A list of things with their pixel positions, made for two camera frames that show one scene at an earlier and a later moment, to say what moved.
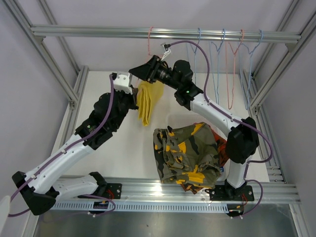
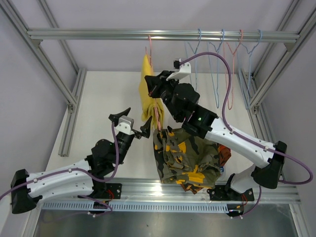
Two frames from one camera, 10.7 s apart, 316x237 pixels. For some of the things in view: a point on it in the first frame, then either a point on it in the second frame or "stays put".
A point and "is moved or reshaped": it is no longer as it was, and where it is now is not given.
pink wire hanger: [149, 42] is moved or reshaped
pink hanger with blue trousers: [234, 54] stays put
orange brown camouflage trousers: [222, 148] stays put
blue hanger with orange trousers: [210, 43] stays put
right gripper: [148, 71] → [155, 83]
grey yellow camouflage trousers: [187, 154] stays put
